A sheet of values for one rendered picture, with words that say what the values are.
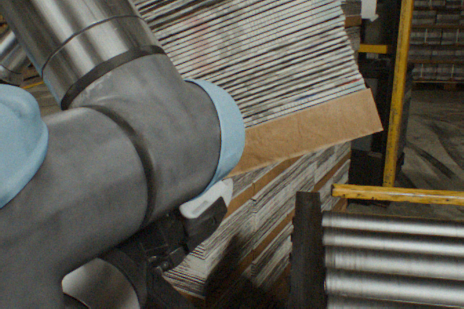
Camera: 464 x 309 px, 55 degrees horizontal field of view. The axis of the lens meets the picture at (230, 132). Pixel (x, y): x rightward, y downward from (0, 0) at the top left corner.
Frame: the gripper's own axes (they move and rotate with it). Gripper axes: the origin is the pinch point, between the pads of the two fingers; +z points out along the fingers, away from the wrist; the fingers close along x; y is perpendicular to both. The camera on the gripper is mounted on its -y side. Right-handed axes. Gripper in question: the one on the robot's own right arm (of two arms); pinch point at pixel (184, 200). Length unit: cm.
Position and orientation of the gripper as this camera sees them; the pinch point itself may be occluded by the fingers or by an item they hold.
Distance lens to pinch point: 50.1
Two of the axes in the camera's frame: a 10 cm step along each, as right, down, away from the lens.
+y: -3.7, -9.1, -2.0
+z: 1.8, -2.8, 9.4
